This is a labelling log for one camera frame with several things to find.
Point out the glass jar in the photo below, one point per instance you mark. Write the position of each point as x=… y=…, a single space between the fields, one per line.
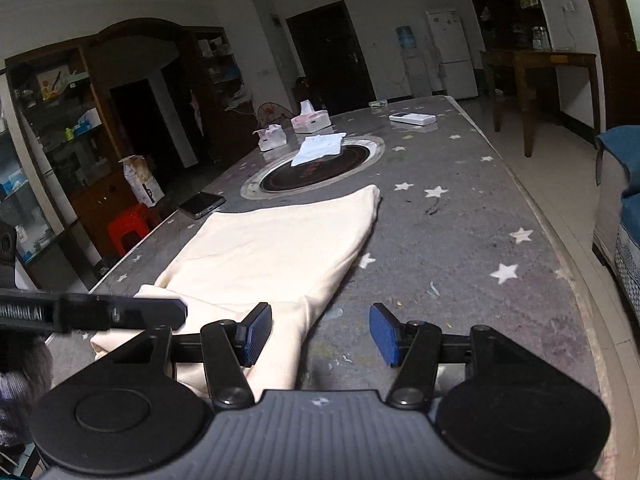
x=539 y=37

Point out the person's left hand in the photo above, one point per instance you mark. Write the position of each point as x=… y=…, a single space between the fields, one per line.
x=20 y=390

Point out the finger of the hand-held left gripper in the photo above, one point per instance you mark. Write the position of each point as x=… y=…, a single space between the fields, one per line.
x=100 y=312

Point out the dark entrance door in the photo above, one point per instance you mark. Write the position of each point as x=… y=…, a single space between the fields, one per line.
x=325 y=50

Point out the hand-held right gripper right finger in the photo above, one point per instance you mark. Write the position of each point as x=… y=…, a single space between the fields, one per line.
x=385 y=335

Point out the red plastic stool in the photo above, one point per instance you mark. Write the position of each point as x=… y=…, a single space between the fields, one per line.
x=130 y=220

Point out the white brown paper sack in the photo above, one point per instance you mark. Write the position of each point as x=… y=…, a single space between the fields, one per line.
x=142 y=180

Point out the wooden side table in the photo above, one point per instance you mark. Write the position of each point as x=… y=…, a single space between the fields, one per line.
x=540 y=57

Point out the white remote control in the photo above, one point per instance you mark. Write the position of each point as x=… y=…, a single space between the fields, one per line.
x=412 y=118

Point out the dark wooden shelf cabinet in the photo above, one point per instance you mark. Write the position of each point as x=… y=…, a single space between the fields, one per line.
x=495 y=0

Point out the black smartphone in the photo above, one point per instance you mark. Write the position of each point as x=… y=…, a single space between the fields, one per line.
x=200 y=205

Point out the dark wooden arched wall cabinet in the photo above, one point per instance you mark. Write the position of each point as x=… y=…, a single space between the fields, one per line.
x=100 y=195

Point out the pink tissue box with tissue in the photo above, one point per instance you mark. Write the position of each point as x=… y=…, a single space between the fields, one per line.
x=312 y=121

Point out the white tissue sheet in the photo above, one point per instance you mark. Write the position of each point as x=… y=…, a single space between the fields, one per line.
x=317 y=150

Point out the white wall socket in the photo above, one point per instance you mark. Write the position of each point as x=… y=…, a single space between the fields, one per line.
x=567 y=7

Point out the cream fleece garment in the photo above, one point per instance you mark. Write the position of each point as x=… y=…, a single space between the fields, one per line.
x=280 y=240

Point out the white refrigerator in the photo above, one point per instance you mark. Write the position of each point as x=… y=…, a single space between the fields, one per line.
x=450 y=50

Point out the blue covered sofa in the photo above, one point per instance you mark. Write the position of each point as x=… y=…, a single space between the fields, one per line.
x=620 y=150

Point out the wooden door with frosted glass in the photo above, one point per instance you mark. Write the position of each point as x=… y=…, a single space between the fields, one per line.
x=605 y=35

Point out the floral mesh food cover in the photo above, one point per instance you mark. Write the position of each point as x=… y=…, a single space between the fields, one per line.
x=272 y=112

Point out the dark chair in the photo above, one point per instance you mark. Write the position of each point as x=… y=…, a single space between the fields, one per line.
x=300 y=90

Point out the round built-in induction cooker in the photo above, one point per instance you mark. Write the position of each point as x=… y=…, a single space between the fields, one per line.
x=320 y=172

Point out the white water dispenser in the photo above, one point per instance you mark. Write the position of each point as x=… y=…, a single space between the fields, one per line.
x=414 y=72

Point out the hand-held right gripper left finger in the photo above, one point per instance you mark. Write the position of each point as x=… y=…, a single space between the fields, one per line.
x=255 y=332

